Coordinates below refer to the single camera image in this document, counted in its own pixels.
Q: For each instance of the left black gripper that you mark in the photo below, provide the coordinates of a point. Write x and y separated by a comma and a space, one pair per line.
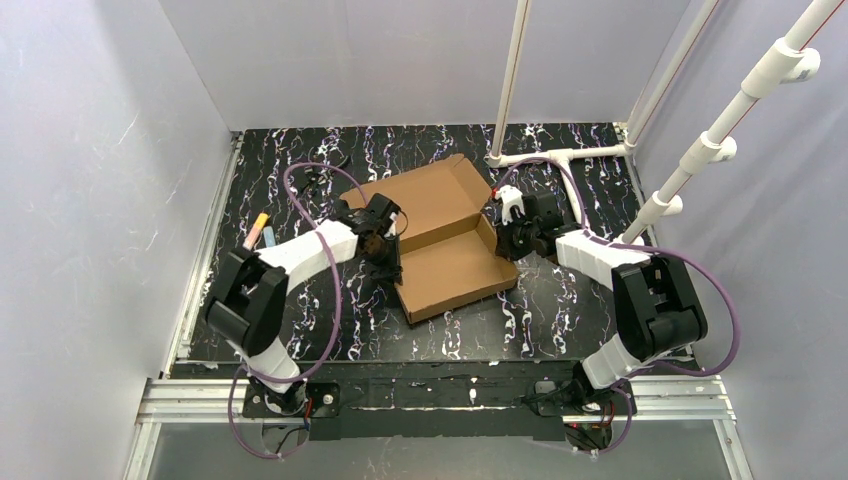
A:
389, 255

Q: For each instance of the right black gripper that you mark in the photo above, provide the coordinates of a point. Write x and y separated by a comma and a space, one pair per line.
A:
506, 237

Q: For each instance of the brown cardboard box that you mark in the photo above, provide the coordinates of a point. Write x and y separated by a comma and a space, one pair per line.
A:
447, 249

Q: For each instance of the light blue marker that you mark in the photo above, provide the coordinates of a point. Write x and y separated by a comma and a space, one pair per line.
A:
269, 237

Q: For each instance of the orange pink marker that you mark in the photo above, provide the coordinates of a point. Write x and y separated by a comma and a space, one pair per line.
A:
256, 231

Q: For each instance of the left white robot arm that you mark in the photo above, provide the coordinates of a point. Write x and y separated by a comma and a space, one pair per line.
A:
246, 302

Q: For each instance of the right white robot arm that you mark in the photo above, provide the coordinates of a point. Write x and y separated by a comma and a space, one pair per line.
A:
655, 304

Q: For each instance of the black pliers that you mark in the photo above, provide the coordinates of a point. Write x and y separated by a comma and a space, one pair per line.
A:
310, 178

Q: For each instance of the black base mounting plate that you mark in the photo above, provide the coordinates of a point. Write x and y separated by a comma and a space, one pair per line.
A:
418, 399

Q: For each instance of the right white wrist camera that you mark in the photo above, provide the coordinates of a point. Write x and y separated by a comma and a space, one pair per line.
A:
511, 203

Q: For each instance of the aluminium rail frame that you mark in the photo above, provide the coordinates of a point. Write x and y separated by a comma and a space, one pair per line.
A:
193, 392

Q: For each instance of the white PVC pipe frame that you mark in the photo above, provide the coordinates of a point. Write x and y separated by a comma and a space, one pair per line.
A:
790, 59

